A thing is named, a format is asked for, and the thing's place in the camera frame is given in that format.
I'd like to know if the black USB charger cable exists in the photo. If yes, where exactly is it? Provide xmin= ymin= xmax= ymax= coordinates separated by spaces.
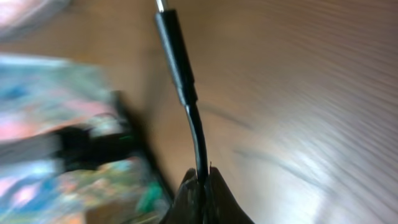
xmin=154 ymin=0 xmax=209 ymax=184

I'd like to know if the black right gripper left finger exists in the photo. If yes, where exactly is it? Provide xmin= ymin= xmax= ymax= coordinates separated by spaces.
xmin=159 ymin=168 xmax=203 ymax=224

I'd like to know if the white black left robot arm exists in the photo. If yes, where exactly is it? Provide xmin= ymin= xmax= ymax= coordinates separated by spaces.
xmin=1 ymin=121 xmax=139 ymax=172

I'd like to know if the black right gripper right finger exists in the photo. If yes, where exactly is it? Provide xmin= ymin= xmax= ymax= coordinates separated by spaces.
xmin=205 ymin=167 xmax=254 ymax=224

